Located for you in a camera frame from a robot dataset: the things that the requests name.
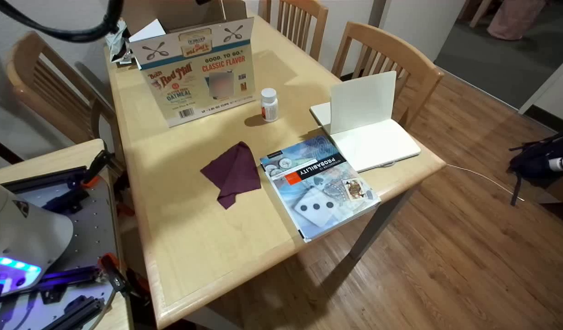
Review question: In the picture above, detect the maroon cloth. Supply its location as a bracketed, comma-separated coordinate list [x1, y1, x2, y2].
[201, 141, 260, 208]

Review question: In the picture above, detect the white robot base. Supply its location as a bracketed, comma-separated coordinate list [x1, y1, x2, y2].
[0, 185, 73, 295]

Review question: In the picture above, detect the printed carton box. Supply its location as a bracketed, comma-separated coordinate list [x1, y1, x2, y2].
[120, 0, 256, 126]

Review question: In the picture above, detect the blue dice cover book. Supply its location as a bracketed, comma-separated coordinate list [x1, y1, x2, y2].
[260, 135, 379, 241]

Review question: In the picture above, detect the white pill bottle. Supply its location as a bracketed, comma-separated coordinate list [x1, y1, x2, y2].
[260, 87, 278, 120]

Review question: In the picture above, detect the open white book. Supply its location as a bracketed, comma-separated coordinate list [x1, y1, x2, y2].
[309, 71, 419, 170]

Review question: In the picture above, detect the wooden chair right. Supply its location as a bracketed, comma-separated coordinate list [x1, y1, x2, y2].
[331, 21, 443, 128]

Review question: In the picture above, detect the wooden chair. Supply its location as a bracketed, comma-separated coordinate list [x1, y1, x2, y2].
[258, 0, 327, 58]
[331, 21, 443, 128]
[5, 32, 118, 152]

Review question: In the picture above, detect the wooden chair far middle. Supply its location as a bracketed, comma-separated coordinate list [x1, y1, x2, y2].
[258, 0, 327, 58]

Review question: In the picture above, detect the crumpled plastic bag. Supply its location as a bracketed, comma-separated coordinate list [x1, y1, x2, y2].
[104, 18, 133, 65]

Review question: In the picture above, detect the wooden side table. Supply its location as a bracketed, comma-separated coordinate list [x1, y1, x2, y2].
[0, 139, 131, 330]

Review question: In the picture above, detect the wooden chair left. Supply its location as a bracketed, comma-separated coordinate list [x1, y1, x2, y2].
[5, 32, 118, 152]

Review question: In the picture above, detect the black backpack on floor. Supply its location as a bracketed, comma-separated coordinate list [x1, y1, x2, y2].
[507, 131, 563, 203]

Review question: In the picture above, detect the pink clothed person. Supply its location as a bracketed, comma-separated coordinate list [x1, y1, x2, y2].
[485, 0, 547, 40]

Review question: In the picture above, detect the white floor cable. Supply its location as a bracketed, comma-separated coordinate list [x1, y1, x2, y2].
[441, 161, 525, 205]

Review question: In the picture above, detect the black clamp orange handle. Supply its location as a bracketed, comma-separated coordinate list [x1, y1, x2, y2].
[3, 150, 111, 192]

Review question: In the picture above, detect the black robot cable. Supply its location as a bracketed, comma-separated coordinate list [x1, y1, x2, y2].
[0, 0, 126, 43]

